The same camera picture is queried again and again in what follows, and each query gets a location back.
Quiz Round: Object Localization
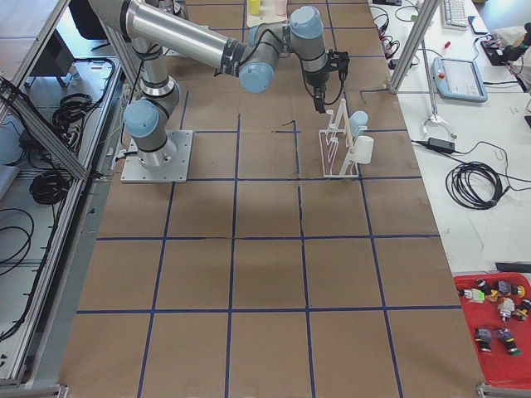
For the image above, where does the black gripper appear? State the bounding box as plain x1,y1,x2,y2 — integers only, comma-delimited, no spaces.
303,70,330,113

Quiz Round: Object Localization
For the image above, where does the light blue cup front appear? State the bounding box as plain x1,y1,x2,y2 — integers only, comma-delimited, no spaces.
348,110,368,140

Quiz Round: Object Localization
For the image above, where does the white ikea cup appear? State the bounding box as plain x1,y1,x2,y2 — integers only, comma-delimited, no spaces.
353,135,374,164

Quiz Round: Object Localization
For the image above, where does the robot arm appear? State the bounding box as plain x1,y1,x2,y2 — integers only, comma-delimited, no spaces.
90,1,331,170

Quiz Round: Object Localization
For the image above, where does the pink ikea cup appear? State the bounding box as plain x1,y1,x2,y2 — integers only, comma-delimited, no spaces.
273,0,287,16

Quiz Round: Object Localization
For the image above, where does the yellow ikea cup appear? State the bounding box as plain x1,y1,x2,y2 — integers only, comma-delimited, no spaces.
247,0,261,16

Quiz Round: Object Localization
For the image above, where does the cream serving tray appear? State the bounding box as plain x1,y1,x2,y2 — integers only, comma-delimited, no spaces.
246,0,287,27

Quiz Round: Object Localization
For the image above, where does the black power brick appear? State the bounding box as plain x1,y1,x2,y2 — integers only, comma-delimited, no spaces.
426,138,455,154

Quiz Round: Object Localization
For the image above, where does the teach pendant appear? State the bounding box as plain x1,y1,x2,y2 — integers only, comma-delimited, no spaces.
431,57,488,103

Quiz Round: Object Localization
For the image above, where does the white keyboard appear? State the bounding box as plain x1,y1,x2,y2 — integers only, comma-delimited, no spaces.
441,0,468,31

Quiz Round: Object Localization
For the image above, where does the seated person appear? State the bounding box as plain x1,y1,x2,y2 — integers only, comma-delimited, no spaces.
495,23,531,92

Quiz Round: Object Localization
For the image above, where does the red parts tray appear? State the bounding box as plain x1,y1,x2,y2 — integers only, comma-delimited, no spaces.
454,273,530,390

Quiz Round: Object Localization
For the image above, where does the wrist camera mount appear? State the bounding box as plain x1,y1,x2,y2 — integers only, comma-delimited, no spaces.
327,49,350,81

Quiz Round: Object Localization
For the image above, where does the white wire cup rack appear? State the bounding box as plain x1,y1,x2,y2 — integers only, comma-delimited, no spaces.
319,99,368,178

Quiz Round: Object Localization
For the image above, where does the aluminium frame post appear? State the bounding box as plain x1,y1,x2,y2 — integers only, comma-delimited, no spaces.
388,0,440,94

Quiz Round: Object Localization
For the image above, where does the coiled black cable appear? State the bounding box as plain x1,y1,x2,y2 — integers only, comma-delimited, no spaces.
445,161,512,209

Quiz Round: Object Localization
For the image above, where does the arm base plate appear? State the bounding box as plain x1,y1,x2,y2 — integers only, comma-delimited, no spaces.
121,130,193,183

